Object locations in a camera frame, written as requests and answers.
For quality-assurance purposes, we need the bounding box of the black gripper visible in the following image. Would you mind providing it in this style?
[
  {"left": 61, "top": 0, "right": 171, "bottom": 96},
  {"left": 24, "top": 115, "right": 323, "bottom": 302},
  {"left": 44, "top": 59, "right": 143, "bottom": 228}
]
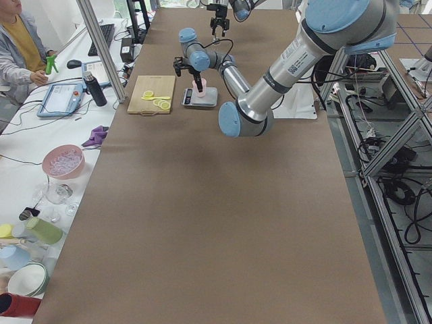
[
  {"left": 188, "top": 65, "right": 205, "bottom": 93},
  {"left": 209, "top": 3, "right": 230, "bottom": 37}
]

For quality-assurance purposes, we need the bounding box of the pink plastic cup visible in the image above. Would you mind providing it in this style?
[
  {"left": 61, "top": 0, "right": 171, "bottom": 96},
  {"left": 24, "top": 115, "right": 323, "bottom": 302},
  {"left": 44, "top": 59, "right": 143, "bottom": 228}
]
[{"left": 192, "top": 78, "right": 207, "bottom": 98}]

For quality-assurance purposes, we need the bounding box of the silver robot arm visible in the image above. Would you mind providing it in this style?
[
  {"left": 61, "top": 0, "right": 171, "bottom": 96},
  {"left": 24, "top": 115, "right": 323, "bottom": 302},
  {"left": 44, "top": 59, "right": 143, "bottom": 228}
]
[
  {"left": 199, "top": 0, "right": 264, "bottom": 41},
  {"left": 174, "top": 1, "right": 399, "bottom": 137}
]

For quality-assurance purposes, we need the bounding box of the silver digital kitchen scale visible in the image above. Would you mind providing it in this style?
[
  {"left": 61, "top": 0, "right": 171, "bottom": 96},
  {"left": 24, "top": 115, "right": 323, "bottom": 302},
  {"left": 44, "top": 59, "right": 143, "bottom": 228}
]
[{"left": 181, "top": 87, "right": 218, "bottom": 107}]

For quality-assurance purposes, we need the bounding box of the green cup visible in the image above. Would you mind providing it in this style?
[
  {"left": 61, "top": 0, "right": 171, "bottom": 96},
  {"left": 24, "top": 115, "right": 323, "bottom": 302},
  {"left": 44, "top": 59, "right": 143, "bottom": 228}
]
[{"left": 25, "top": 217, "right": 63, "bottom": 245}]

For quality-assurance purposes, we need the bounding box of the yellow cup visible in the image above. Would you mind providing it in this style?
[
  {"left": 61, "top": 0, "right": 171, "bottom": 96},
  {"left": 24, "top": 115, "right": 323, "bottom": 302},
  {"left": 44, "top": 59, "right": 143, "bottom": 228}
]
[{"left": 0, "top": 223, "right": 14, "bottom": 239}]

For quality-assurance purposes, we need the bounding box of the light blue cup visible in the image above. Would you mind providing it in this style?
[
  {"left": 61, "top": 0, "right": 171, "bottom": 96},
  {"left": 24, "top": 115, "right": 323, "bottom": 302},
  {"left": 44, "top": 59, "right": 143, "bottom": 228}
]
[{"left": 1, "top": 245, "right": 31, "bottom": 271}]

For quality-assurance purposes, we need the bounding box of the red cup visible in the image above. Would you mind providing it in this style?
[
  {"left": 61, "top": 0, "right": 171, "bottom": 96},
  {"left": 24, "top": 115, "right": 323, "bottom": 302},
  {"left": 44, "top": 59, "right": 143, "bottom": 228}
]
[{"left": 1, "top": 293, "right": 42, "bottom": 319}]

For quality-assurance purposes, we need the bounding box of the bamboo cutting board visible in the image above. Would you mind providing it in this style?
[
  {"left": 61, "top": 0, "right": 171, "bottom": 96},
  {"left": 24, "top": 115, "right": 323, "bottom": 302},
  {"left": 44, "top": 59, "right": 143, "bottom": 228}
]
[{"left": 127, "top": 76, "right": 176, "bottom": 116}]

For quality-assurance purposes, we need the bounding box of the yellow plastic knife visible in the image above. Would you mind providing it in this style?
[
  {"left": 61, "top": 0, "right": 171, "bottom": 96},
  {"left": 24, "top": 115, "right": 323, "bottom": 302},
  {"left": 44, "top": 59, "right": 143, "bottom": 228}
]
[{"left": 141, "top": 96, "right": 171, "bottom": 101}]

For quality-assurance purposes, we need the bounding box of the blue teach pendant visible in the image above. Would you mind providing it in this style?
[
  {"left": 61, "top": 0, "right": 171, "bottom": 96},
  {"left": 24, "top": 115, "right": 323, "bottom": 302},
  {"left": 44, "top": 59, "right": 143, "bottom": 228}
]
[
  {"left": 82, "top": 61, "right": 110, "bottom": 86},
  {"left": 36, "top": 83, "right": 84, "bottom": 118}
]

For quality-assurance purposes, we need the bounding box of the black keyboard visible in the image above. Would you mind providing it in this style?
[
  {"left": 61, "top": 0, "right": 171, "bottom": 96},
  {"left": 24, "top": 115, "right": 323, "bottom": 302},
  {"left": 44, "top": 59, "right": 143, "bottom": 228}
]
[{"left": 87, "top": 23, "right": 116, "bottom": 57}]

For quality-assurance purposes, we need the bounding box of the black water bottle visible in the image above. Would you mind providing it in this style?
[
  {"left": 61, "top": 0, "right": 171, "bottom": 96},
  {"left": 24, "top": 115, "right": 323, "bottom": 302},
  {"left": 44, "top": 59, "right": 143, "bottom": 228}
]
[{"left": 83, "top": 71, "right": 107, "bottom": 107}]

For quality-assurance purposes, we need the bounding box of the purple cloth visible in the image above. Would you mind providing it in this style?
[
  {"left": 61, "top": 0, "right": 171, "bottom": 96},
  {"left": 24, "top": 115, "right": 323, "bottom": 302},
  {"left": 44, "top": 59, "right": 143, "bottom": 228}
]
[{"left": 82, "top": 126, "right": 109, "bottom": 147}]

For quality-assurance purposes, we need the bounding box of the black computer mouse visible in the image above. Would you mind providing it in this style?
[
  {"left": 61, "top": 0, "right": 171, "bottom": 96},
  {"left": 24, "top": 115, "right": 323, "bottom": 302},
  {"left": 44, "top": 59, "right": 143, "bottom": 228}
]
[{"left": 66, "top": 59, "right": 82, "bottom": 70}]

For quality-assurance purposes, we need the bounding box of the green handheld tool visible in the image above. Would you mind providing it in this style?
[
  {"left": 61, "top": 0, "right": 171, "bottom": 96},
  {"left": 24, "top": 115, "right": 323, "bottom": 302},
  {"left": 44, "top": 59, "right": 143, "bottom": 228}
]
[{"left": 45, "top": 55, "right": 59, "bottom": 75}]

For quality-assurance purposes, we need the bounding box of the pink bowl with ice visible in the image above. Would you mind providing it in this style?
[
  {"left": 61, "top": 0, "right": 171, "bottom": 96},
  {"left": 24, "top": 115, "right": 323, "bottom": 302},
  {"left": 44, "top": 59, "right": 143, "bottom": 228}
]
[{"left": 42, "top": 144, "right": 85, "bottom": 180}]

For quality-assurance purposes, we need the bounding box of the person in grey jacket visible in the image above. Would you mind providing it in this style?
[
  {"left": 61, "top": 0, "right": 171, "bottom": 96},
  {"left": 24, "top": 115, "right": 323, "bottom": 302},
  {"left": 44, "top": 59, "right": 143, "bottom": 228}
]
[{"left": 1, "top": 1, "right": 57, "bottom": 105}]

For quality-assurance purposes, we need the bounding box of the wine glass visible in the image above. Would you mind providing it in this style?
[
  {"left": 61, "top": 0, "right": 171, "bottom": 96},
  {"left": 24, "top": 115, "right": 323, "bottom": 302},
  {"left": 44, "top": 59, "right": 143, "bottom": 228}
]
[{"left": 45, "top": 184, "right": 74, "bottom": 205}]

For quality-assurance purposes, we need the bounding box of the white ceramic bowl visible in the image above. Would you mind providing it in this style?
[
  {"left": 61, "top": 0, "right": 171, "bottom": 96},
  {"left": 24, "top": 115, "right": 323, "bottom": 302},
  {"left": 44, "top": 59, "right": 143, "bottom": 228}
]
[{"left": 7, "top": 263, "right": 49, "bottom": 297}]

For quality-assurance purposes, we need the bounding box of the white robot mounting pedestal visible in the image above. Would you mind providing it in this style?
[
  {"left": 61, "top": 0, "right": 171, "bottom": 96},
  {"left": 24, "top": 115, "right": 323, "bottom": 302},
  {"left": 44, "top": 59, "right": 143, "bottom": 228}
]
[{"left": 271, "top": 89, "right": 317, "bottom": 119}]

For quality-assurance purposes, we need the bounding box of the aluminium frame post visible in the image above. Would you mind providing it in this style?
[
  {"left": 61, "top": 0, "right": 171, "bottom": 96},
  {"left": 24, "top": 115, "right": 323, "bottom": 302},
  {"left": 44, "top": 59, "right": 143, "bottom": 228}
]
[{"left": 76, "top": 0, "right": 126, "bottom": 103}]

